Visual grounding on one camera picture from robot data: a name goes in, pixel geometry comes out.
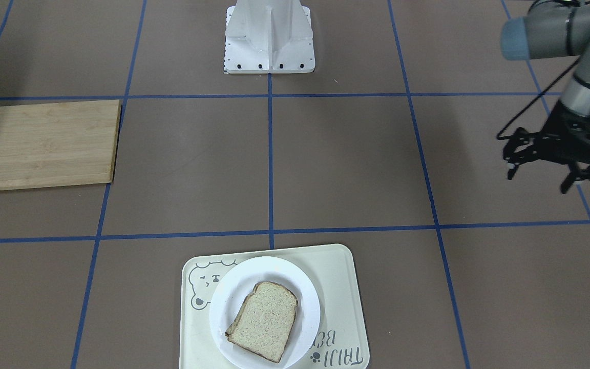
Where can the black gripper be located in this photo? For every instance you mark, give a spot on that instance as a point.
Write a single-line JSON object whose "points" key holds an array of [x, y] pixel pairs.
{"points": [[556, 126]]}

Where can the bread slice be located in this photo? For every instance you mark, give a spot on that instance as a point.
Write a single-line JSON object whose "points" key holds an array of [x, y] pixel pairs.
{"points": [[264, 321]]}

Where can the white round plate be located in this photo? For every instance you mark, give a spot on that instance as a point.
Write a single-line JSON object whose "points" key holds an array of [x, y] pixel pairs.
{"points": [[237, 284]]}

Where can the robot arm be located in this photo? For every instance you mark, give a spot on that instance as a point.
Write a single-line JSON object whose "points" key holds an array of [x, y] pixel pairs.
{"points": [[552, 29]]}

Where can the cream bear serving tray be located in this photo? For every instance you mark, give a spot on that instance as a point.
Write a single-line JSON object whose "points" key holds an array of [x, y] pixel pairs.
{"points": [[342, 336]]}

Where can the wooden cutting board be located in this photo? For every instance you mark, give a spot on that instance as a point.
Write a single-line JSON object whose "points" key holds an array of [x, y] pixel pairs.
{"points": [[58, 144]]}

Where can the white camera mast base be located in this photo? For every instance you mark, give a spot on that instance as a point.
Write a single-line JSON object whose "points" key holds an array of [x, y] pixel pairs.
{"points": [[268, 37]]}

